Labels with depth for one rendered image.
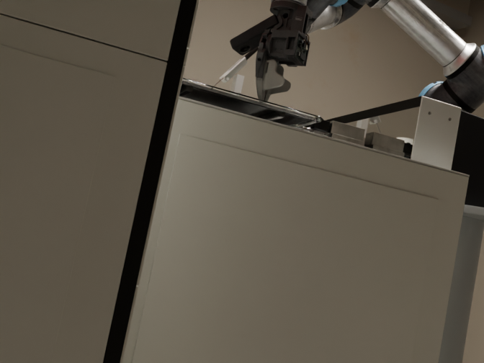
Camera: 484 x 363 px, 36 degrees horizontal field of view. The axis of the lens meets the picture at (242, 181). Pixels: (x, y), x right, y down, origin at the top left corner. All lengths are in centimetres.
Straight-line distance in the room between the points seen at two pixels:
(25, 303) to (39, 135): 21
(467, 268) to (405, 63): 295
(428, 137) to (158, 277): 61
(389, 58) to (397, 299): 343
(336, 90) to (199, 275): 330
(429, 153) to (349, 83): 304
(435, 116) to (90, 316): 81
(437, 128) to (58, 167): 80
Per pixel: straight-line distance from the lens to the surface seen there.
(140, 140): 99
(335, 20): 200
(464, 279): 196
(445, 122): 151
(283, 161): 126
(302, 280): 128
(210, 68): 403
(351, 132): 161
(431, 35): 205
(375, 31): 467
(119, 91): 99
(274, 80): 151
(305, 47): 154
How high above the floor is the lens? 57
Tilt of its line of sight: 6 degrees up
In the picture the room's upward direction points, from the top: 11 degrees clockwise
